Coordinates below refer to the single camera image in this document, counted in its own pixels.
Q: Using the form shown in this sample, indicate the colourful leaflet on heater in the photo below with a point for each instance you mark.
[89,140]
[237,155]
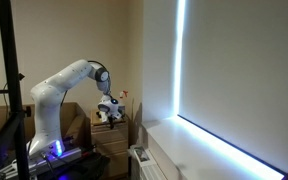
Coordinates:
[142,155]

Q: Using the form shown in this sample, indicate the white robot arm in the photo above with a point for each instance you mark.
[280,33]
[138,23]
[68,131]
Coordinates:
[49,94]

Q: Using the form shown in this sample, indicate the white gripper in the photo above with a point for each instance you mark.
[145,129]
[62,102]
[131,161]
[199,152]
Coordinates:
[109,108]

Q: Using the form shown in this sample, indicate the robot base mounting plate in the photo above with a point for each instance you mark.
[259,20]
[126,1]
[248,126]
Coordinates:
[46,161]

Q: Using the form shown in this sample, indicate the brown leather armchair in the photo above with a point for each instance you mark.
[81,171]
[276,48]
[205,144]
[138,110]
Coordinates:
[73,123]

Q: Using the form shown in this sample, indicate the black camera stand pole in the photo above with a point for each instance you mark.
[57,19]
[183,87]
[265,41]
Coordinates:
[14,127]

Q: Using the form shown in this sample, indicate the wooden nightstand cabinet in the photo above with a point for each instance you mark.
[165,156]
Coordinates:
[111,142]

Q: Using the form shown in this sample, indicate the white window blind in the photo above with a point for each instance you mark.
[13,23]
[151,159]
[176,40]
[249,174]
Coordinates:
[234,74]

